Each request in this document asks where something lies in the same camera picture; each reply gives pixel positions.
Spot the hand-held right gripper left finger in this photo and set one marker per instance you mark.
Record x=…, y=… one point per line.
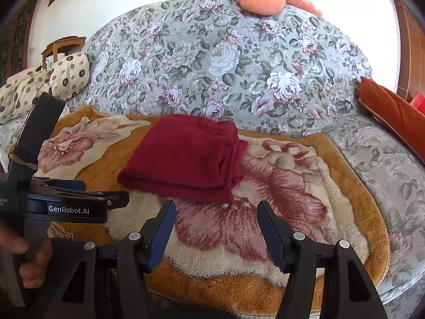
x=162, y=229

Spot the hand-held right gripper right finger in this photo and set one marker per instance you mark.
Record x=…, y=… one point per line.
x=270, y=236

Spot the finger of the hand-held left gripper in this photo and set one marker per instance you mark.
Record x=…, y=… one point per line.
x=109, y=198
x=63, y=185

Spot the dark red sweater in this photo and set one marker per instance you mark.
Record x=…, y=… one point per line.
x=186, y=159

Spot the person's left hand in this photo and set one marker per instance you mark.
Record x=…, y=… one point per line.
x=36, y=265

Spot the brown-bordered floral plush blanket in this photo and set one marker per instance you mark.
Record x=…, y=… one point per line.
x=232, y=222

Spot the wooden side table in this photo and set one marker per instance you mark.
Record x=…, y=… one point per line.
x=63, y=45

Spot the floral sofa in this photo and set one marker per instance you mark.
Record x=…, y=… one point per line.
x=232, y=73

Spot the orange velvet cushion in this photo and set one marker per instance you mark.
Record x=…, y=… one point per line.
x=395, y=116

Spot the red box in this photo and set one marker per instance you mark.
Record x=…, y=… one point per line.
x=419, y=103

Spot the wooden door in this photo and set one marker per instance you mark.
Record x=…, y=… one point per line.
x=410, y=56

